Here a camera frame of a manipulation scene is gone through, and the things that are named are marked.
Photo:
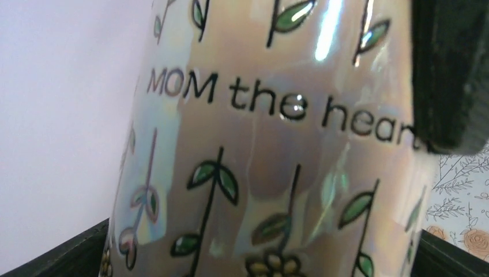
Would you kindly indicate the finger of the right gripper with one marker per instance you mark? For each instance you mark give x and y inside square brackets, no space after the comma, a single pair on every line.
[450,75]

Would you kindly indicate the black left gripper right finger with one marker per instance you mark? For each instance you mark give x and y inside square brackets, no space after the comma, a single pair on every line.
[438,258]

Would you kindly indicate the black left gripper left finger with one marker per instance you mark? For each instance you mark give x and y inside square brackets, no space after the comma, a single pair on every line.
[79,256]

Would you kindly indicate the iridescent floral mug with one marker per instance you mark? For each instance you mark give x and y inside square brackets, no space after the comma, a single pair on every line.
[272,138]

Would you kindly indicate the floral table mat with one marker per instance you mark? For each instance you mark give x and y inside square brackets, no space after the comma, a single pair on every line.
[458,204]

